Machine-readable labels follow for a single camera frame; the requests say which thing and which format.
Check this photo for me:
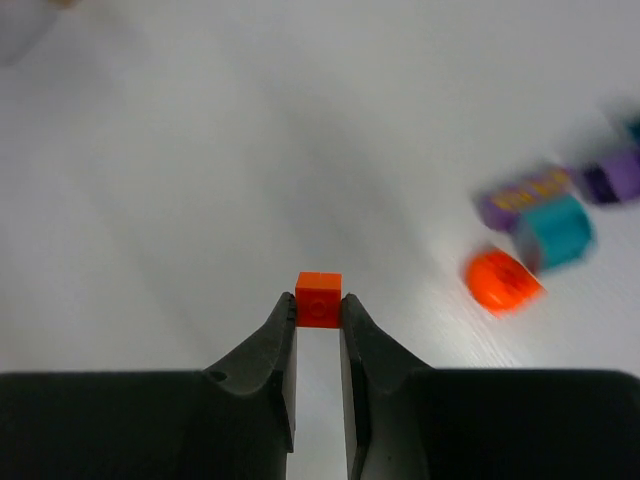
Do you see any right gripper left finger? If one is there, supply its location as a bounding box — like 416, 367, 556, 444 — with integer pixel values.
1, 293, 296, 479

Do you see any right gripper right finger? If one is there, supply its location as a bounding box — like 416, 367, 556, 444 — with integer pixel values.
340, 294, 639, 479

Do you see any small orange square brick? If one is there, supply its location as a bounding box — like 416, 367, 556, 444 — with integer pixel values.
295, 272, 342, 329

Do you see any orange round dome piece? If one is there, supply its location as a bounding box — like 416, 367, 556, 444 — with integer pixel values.
463, 247, 545, 315

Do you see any purple printed lego brick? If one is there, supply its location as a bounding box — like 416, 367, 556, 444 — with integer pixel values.
475, 165, 572, 232

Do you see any teal lego block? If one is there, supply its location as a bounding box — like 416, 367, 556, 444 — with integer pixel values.
512, 194, 596, 274

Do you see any yellow teal purple lego stack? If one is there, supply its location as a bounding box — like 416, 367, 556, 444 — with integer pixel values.
581, 113, 639, 205

